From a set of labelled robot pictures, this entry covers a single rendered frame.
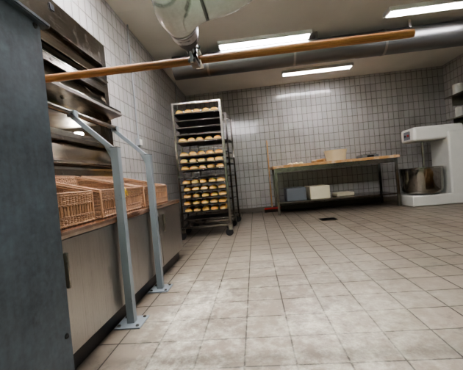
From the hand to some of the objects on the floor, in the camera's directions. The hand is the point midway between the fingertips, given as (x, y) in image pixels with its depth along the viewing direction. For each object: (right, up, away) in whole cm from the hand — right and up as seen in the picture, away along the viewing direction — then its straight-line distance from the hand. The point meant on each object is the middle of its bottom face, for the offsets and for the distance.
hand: (198, 59), depth 111 cm
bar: (-50, -124, +37) cm, 139 cm away
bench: (-70, -125, +56) cm, 154 cm away
